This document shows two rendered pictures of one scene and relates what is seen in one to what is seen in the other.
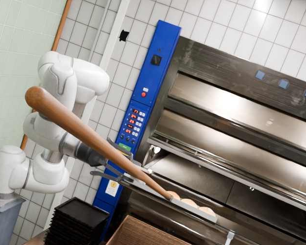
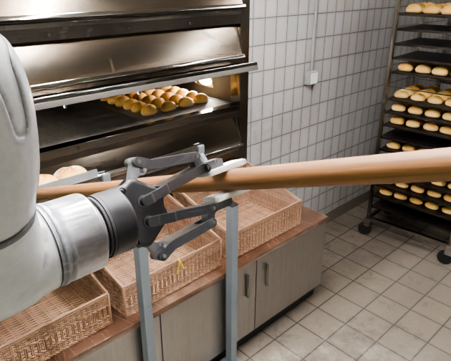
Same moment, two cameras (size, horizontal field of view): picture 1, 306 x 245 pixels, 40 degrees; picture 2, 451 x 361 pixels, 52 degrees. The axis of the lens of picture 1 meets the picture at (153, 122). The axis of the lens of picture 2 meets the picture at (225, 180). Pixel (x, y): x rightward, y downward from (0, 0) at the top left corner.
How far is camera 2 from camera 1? 106 cm
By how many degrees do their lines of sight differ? 55
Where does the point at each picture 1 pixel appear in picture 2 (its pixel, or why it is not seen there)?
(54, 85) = not seen: outside the picture
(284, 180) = (91, 69)
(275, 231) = (113, 137)
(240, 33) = not seen: outside the picture
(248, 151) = (24, 58)
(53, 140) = (41, 277)
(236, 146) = not seen: hidden behind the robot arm
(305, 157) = (97, 26)
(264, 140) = (37, 29)
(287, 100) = not seen: outside the picture
